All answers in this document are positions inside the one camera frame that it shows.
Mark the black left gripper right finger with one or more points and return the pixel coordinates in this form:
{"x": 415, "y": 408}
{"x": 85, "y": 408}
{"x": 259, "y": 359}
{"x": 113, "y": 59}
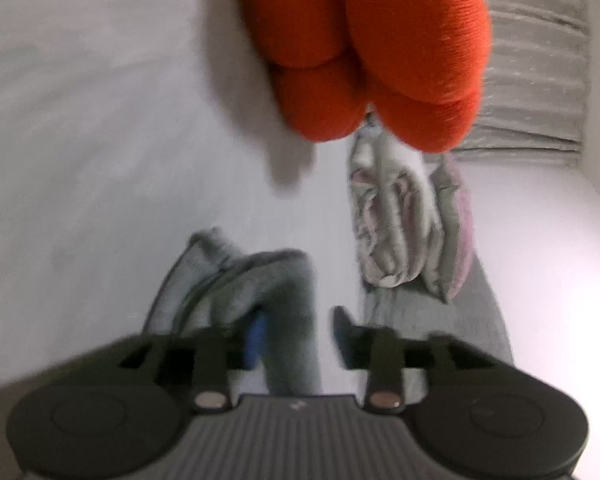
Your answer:
{"x": 470, "y": 412}

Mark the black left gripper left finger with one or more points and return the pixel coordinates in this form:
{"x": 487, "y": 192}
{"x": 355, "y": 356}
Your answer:
{"x": 127, "y": 407}

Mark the grey knit sweater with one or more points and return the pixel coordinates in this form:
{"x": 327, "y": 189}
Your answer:
{"x": 215, "y": 284}

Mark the dark grey quilted blanket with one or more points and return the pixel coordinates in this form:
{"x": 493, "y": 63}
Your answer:
{"x": 472, "y": 316}

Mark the folded white pink comforter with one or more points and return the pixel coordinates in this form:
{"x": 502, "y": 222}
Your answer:
{"x": 397, "y": 225}

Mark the pink grey pillow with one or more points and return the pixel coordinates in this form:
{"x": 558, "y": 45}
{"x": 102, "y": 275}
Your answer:
{"x": 452, "y": 235}

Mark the light grey bed sheet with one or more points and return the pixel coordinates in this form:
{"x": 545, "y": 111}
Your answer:
{"x": 125, "y": 126}

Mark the grey patterned pillow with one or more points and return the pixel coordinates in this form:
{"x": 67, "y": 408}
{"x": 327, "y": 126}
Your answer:
{"x": 537, "y": 82}

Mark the orange pumpkin plush cushion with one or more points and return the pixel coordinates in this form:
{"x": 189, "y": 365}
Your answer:
{"x": 417, "y": 64}

